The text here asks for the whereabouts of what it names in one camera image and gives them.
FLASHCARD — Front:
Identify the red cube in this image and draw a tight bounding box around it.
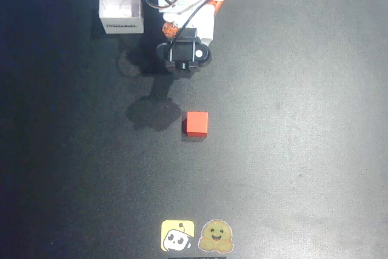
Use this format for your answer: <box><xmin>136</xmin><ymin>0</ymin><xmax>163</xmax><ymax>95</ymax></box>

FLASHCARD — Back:
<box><xmin>181</xmin><ymin>111</ymin><xmax>210</xmax><ymax>139</ymax></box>

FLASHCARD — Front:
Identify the white cardboard box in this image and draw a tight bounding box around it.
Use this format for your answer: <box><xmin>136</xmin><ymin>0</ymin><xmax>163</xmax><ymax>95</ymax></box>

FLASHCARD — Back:
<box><xmin>98</xmin><ymin>0</ymin><xmax>145</xmax><ymax>35</ymax></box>

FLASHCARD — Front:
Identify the yellow robot sticker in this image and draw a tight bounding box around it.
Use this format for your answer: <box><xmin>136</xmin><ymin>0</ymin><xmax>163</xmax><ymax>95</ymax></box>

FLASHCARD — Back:
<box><xmin>160</xmin><ymin>219</ymin><xmax>196</xmax><ymax>253</ymax></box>

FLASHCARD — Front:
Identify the hugging face emoji sticker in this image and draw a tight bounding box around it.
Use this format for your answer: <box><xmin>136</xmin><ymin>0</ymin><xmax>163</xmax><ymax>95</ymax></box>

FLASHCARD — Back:
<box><xmin>197</xmin><ymin>218</ymin><xmax>235</xmax><ymax>254</ymax></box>

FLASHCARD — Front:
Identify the black camera cable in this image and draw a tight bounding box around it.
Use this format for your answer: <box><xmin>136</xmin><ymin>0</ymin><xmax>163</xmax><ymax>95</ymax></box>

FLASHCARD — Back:
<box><xmin>174</xmin><ymin>0</ymin><xmax>221</xmax><ymax>41</ymax></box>

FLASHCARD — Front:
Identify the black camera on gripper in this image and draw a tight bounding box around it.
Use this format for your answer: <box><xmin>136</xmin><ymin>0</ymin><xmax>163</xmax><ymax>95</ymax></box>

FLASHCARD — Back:
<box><xmin>155</xmin><ymin>27</ymin><xmax>212</xmax><ymax>79</ymax></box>

